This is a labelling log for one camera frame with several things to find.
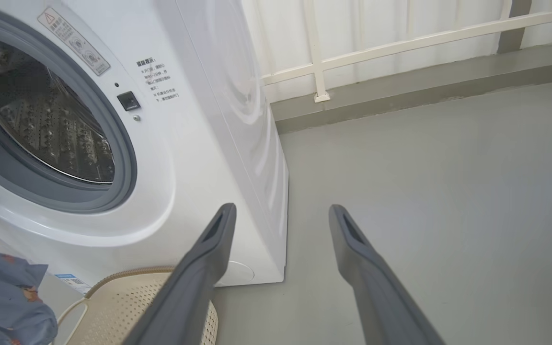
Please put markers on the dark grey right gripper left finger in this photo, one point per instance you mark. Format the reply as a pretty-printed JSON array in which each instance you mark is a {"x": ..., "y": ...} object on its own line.
[{"x": 189, "y": 287}]

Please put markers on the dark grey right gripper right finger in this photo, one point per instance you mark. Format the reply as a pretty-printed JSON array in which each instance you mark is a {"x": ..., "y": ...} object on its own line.
[{"x": 372, "y": 287}]

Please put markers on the blue cartoon print garment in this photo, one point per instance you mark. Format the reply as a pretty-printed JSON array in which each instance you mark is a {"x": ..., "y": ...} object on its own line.
[{"x": 3, "y": 297}]

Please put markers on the cream perforated laundry basket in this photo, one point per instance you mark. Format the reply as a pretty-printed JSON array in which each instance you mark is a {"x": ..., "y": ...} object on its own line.
[{"x": 127, "y": 306}]

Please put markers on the white front-load washing machine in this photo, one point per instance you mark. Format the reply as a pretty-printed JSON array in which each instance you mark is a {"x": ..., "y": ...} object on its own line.
[{"x": 199, "y": 143}]

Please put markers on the black door latch socket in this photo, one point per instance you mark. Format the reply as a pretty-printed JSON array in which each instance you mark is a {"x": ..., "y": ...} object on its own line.
[{"x": 128, "y": 101}]

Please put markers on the round filter cover flap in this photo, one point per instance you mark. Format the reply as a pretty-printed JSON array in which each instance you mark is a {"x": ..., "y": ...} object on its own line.
[{"x": 240, "y": 273}]

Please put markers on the blue energy label sticker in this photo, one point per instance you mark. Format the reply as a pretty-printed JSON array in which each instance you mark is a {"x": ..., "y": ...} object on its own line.
[{"x": 72, "y": 282}]

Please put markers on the white metal railing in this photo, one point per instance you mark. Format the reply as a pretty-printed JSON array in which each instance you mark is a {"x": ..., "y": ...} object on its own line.
[{"x": 400, "y": 45}]

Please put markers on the grey warning sticker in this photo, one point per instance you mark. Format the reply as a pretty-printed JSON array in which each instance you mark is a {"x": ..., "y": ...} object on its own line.
[{"x": 74, "y": 40}]

